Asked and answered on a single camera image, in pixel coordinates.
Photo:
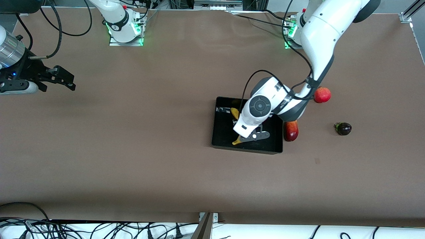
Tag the grey metal bar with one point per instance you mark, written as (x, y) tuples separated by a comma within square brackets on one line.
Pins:
[(202, 229)]

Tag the red mango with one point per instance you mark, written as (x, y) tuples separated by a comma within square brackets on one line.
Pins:
[(291, 132)]

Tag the dark purple mangosteen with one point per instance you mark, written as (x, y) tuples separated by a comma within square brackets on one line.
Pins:
[(344, 129)]

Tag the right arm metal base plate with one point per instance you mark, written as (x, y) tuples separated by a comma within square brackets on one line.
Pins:
[(132, 43)]

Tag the small metal bracket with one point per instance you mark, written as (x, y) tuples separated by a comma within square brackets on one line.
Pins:
[(215, 217)]

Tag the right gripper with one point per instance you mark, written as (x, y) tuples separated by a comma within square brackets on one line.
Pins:
[(29, 70)]

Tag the brown table cover sheet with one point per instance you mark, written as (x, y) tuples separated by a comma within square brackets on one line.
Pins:
[(132, 166)]

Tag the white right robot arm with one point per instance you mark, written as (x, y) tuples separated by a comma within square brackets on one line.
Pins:
[(116, 16)]

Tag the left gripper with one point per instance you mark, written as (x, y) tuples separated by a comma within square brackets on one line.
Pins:
[(234, 121)]

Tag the black plastic box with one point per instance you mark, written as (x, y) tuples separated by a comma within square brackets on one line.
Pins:
[(222, 132)]

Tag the white power strip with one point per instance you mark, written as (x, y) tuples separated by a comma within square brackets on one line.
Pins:
[(217, 7)]

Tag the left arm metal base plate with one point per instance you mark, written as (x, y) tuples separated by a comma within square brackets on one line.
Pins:
[(288, 45)]

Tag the yellow banana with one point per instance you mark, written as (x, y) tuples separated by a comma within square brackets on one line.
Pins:
[(235, 113)]

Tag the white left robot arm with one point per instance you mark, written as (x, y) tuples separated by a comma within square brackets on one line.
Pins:
[(322, 30)]

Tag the red round pomegranate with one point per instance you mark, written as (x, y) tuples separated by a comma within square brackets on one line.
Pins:
[(322, 95)]

